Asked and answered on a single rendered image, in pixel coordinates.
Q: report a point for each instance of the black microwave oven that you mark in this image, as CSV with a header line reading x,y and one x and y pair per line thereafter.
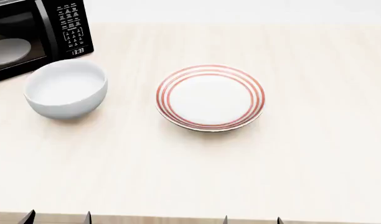
x,y
73,25

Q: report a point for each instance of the white bowl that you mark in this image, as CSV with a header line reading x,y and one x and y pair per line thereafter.
x,y
66,89

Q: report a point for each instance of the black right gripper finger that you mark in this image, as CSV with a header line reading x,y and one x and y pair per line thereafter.
x,y
280,221
225,220

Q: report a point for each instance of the white plate with red rings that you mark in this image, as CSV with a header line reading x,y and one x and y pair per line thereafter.
x,y
210,98

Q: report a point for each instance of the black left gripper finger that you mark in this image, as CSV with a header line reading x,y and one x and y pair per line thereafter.
x,y
28,219
88,219

